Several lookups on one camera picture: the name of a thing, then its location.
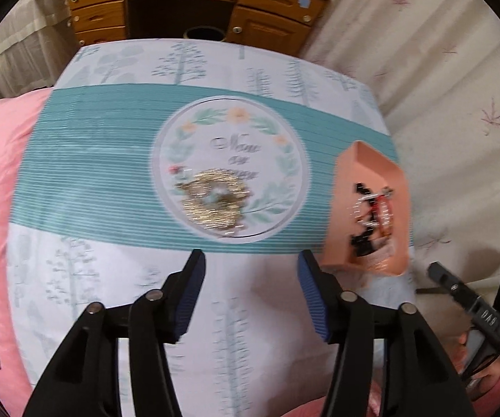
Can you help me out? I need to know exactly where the person's pink fleece clothing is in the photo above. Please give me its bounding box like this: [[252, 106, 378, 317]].
[[363, 356, 500, 417]]

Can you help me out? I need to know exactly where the tree print tablecloth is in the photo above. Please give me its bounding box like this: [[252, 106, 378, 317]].
[[6, 38, 416, 417]]

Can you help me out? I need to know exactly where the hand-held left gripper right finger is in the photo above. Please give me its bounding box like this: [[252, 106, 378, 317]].
[[297, 250, 476, 417]]

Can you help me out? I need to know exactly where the dark waste bin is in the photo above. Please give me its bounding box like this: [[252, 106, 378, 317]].
[[183, 26, 226, 42]]

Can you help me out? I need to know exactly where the white lace furniture cover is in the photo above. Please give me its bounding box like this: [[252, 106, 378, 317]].
[[0, 0, 81, 100]]

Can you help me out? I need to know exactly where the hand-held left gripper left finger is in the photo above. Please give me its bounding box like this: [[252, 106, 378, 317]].
[[22, 248, 207, 417]]

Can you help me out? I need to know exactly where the red cord bracelet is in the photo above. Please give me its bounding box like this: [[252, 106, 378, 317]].
[[369, 188, 395, 231]]

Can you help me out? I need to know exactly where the black bead bracelet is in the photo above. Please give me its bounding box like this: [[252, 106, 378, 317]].
[[349, 182, 378, 255]]

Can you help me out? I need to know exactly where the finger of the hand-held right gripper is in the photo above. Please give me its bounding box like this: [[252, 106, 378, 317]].
[[427, 261, 500, 359]]

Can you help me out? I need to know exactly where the white leaf print curtain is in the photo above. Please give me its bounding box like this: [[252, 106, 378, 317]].
[[300, 0, 500, 296]]

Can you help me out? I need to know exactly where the pink strap watch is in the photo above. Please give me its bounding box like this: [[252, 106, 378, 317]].
[[358, 237, 398, 272]]

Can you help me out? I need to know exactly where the gold chain necklace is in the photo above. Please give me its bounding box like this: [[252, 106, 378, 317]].
[[172, 166, 251, 237]]

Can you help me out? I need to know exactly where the pink plastic tray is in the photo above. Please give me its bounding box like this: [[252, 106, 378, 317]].
[[319, 140, 409, 278]]

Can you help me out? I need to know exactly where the white pearl bracelet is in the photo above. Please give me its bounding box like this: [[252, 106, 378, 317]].
[[350, 191, 400, 235]]

